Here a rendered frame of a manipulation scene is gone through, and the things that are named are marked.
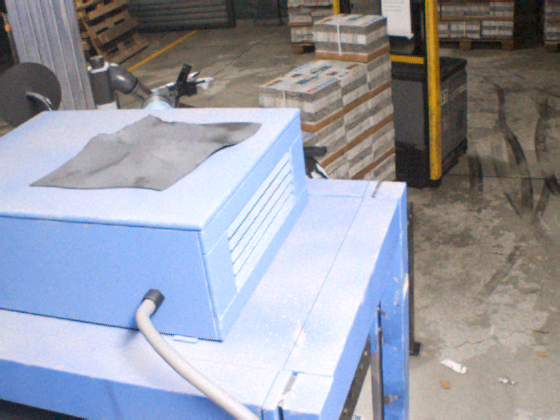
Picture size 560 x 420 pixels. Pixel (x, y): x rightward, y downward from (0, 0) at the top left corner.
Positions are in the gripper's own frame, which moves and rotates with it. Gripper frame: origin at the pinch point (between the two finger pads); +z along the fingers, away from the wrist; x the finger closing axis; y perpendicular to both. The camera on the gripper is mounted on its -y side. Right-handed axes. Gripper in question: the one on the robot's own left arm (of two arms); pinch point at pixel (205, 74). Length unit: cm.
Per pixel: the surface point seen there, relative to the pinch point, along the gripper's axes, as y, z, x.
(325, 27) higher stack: -2, 96, -5
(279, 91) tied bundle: 17.3, 39.2, 13.8
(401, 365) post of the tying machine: -16, -103, 206
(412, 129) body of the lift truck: 84, 167, 15
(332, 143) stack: 48, 58, 37
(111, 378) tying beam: -59, -170, 202
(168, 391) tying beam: -60, -166, 211
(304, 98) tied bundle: 17, 42, 31
